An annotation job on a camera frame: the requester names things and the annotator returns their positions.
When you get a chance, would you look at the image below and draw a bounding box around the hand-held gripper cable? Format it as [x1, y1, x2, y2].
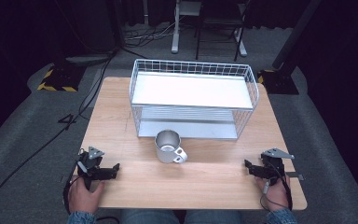
[259, 169, 294, 212]
[62, 174, 82, 217]

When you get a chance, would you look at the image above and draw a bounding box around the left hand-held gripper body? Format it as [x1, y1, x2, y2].
[76, 146, 105, 190]

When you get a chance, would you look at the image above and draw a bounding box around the small grey metal tab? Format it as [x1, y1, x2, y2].
[284, 171, 306, 181]

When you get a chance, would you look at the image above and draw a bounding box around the person's right hand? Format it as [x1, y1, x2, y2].
[255, 175, 291, 213]

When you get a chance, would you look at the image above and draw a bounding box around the right hand-held gripper cable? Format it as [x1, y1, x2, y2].
[259, 169, 294, 212]

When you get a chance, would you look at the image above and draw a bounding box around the bundle of floor cables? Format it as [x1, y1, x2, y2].
[123, 21, 185, 49]

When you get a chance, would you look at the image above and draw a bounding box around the long black floor cable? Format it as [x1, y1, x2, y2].
[0, 49, 117, 216]

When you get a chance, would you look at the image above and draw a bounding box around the white wire shelf rack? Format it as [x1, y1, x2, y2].
[128, 58, 261, 142]

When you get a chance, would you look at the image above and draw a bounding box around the white metal stand leg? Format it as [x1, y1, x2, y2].
[171, 0, 203, 54]
[234, 27, 249, 58]

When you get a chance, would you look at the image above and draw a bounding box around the person's left hand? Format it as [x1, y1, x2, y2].
[67, 175, 106, 215]

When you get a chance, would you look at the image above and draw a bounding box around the silver metal cup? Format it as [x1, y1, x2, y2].
[154, 129, 188, 164]

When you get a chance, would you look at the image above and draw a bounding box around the black yellow striped base plate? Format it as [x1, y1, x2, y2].
[256, 68, 300, 95]
[36, 63, 88, 93]

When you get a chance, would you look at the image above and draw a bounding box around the black metal chair frame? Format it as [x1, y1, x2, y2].
[194, 0, 252, 63]

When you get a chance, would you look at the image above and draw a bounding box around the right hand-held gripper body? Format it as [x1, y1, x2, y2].
[259, 147, 296, 188]

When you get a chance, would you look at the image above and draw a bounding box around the left hand-held gripper cable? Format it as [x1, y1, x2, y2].
[62, 174, 82, 217]

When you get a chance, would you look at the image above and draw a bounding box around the black slanted pole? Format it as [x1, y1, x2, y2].
[271, 0, 324, 71]

